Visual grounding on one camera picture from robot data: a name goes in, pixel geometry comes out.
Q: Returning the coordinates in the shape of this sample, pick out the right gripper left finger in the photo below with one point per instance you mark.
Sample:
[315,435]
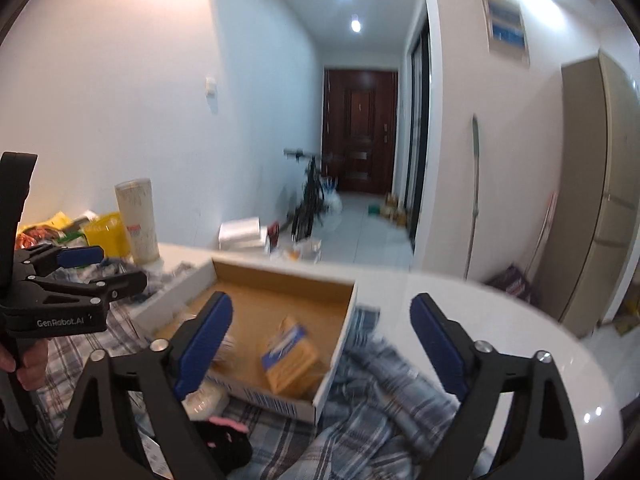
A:
[100,438]

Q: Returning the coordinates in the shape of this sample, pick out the tall white cylinder canister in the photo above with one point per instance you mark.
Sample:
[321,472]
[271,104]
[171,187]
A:
[135,205]

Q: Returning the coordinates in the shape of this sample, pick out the cardboard boxes on floor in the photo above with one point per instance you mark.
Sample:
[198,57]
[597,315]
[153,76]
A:
[390,209]

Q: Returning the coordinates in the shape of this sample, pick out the person's left hand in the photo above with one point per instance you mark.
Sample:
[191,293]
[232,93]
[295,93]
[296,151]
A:
[31,373]

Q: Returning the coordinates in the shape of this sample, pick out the black bicycle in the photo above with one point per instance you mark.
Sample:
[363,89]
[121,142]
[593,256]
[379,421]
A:
[310,209]

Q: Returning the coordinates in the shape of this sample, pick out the yellow plastic bin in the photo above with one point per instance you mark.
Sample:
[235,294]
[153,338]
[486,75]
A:
[109,233]

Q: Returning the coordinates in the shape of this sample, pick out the red snack packages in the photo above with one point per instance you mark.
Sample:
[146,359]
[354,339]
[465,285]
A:
[59,230]

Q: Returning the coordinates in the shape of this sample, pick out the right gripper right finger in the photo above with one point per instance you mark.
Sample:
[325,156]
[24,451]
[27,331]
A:
[540,439]

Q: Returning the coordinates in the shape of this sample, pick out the wall electrical panel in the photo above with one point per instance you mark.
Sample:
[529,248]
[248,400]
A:
[506,33]

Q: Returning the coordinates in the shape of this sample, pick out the shallow cardboard tray box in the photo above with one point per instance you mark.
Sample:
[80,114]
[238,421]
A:
[262,296]

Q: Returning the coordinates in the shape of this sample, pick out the white plastic bag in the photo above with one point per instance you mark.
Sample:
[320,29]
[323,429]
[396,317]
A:
[332,201]

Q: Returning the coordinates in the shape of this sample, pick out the black pink small item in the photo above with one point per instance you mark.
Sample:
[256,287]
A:
[227,441]

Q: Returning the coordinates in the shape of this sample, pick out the white foam boxes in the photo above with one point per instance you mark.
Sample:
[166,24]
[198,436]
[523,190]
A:
[244,234]

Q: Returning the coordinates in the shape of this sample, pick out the yellow blue packet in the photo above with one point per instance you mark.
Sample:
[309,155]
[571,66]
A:
[291,362]

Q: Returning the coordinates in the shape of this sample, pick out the wall light switch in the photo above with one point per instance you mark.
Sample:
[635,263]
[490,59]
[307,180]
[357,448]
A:
[210,87]

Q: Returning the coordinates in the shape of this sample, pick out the dark red entrance door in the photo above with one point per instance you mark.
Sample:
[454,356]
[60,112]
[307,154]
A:
[359,129]

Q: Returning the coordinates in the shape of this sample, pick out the blue plaid shirt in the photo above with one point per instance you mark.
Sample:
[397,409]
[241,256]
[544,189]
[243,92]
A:
[380,419]

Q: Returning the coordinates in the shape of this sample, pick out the grey mop handle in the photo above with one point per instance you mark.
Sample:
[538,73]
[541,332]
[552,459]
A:
[476,194]

